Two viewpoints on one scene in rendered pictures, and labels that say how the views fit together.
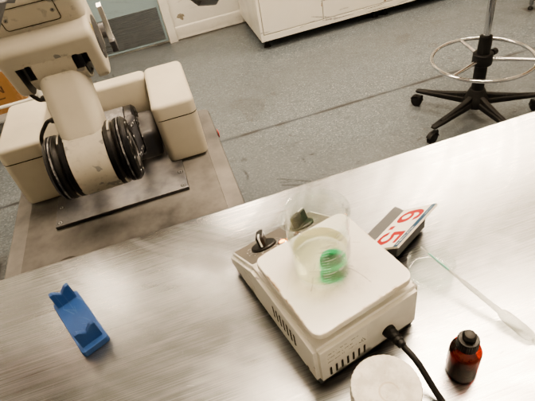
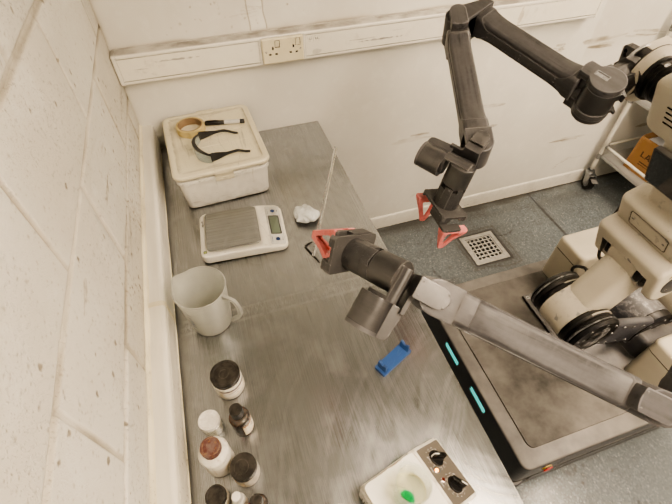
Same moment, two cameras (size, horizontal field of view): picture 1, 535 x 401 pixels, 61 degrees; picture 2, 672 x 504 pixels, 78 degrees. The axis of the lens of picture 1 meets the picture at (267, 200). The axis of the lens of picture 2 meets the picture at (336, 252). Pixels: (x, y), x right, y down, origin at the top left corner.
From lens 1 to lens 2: 0.55 m
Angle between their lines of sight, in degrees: 54
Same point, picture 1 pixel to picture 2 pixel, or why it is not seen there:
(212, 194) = (590, 413)
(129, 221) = not seen: hidden behind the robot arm
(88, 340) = (380, 367)
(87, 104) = (605, 293)
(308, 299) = (385, 483)
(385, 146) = not seen: outside the picture
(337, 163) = not seen: outside the picture
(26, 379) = (363, 344)
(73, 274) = (424, 344)
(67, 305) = (401, 349)
